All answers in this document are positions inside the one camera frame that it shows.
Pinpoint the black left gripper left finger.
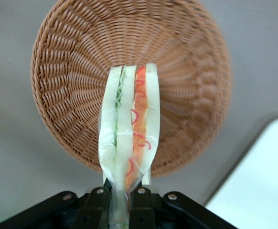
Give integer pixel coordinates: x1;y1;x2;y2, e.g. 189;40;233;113
0;179;113;229

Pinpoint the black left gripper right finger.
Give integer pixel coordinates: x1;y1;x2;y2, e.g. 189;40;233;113
128;183;239;229

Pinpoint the triangle sandwich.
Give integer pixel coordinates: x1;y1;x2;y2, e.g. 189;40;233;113
98;62;162;229

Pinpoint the beige rectangular tray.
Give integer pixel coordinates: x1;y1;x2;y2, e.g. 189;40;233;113
204;115;278;229

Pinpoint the round brown wicker basket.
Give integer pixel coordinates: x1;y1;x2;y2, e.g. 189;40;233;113
30;0;233;179

